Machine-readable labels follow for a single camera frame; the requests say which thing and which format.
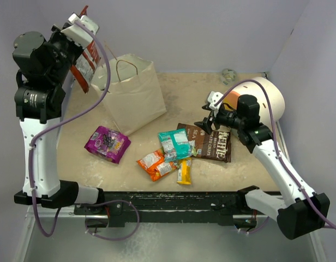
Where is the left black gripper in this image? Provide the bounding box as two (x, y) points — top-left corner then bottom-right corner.
(47, 23), (85, 86)

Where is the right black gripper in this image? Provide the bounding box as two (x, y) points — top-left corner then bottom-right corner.
(195, 103), (245, 134)

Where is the brown m&m's bag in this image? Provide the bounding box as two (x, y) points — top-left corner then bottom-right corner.
(177, 123), (231, 163)

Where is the red doritos bag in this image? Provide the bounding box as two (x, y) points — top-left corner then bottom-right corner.
(71, 5), (100, 93)

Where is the brown paper bag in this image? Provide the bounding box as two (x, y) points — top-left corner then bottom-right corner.
(102, 53), (167, 135)

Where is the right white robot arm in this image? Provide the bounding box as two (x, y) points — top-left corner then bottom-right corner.
(195, 91), (330, 240)

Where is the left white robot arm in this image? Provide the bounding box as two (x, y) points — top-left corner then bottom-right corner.
(13, 25), (106, 214)

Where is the orange snack bag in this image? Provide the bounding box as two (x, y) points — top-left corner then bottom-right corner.
(136, 147), (178, 182)

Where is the purple candy bag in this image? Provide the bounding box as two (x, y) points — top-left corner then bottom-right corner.
(84, 126), (131, 164)

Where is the teal snack packet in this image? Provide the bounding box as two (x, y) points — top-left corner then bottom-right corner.
(158, 129), (197, 162)

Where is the small tape roll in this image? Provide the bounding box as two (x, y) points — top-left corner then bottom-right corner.
(220, 68), (237, 86)

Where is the yellow snack bar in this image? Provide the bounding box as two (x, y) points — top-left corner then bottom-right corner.
(177, 157), (192, 185)

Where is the large cylindrical drum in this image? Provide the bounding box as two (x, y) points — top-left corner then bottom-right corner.
(223, 77), (285, 130)

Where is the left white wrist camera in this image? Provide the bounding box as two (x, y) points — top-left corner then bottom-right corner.
(61, 13), (99, 49)

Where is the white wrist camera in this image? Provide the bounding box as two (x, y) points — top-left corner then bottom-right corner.
(202, 91), (223, 116)
(61, 13), (99, 49)

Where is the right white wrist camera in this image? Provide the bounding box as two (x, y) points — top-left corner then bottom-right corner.
(202, 91), (223, 116)

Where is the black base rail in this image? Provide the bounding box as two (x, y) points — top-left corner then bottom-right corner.
(74, 191), (262, 227)

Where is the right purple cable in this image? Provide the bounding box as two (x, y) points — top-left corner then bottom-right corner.
(213, 79), (336, 235)

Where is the purple cable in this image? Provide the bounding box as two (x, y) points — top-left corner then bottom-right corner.
(213, 79), (336, 235)
(29, 21), (140, 241)

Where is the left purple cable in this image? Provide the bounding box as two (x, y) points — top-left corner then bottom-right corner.
(29, 21), (140, 241)

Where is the aluminium frame rail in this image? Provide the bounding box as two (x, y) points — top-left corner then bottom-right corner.
(15, 208), (327, 261)

